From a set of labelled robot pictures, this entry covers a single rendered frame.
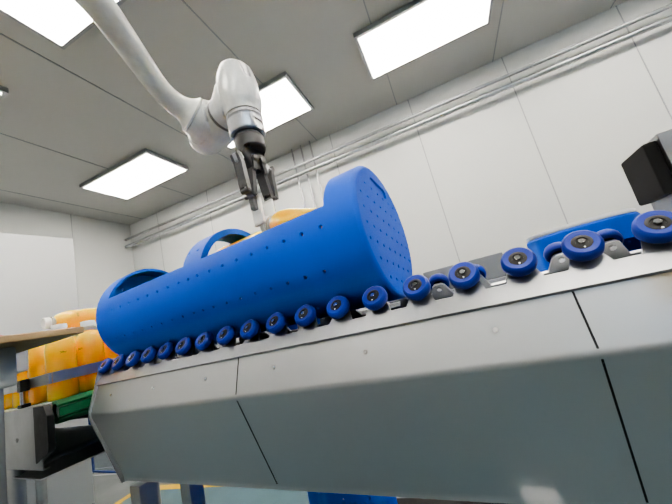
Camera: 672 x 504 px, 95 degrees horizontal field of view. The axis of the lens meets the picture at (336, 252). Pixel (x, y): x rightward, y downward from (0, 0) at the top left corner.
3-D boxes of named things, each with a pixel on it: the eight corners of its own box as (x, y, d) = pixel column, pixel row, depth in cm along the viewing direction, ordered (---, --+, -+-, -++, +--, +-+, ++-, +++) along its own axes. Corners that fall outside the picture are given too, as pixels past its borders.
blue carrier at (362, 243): (373, 289, 47) (343, 138, 56) (89, 365, 86) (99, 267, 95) (423, 302, 71) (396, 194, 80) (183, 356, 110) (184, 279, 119)
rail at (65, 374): (53, 382, 87) (53, 372, 88) (52, 383, 88) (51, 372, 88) (182, 350, 123) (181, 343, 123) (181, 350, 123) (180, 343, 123)
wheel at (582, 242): (594, 222, 40) (595, 233, 41) (554, 233, 42) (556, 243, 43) (612, 247, 37) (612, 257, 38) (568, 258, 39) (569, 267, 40)
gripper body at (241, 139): (247, 123, 72) (254, 159, 70) (270, 137, 80) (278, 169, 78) (224, 138, 75) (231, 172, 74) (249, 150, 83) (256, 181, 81)
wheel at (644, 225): (671, 201, 37) (669, 213, 38) (623, 214, 39) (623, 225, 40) (697, 226, 34) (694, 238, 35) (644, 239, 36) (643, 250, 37)
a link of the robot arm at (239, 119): (269, 117, 80) (274, 137, 79) (244, 133, 84) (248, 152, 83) (244, 100, 72) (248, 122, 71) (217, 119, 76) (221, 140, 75)
